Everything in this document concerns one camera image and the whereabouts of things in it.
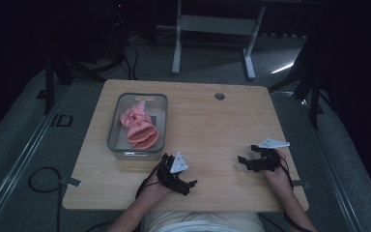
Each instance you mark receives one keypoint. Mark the white metal desk frame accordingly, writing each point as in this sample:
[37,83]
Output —
[217,24]

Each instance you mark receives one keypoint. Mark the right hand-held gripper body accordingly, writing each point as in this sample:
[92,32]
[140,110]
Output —
[270,158]

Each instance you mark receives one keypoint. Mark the grey table edge clip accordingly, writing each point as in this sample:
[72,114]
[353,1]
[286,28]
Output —
[72,182]
[300,184]

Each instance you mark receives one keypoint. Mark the person's left hand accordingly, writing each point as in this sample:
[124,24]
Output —
[156,190]

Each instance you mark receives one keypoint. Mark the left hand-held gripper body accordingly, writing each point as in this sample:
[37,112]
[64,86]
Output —
[177,164]

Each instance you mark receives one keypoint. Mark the person's white shirt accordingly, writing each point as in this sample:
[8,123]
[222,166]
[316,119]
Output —
[203,222]

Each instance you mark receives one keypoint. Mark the person's right hand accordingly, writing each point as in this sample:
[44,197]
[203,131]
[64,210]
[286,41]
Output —
[278,175]

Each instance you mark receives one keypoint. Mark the clear plastic storage bin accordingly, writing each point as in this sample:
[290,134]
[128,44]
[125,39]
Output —
[122,146]

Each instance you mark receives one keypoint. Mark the black metal stand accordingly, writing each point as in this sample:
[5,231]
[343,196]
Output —
[314,96]
[49,87]

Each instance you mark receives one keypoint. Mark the pink padded glove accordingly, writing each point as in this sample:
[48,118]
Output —
[135,117]
[149,143]

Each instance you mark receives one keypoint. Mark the metal floor rail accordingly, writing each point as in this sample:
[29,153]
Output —
[331,174]
[19,164]

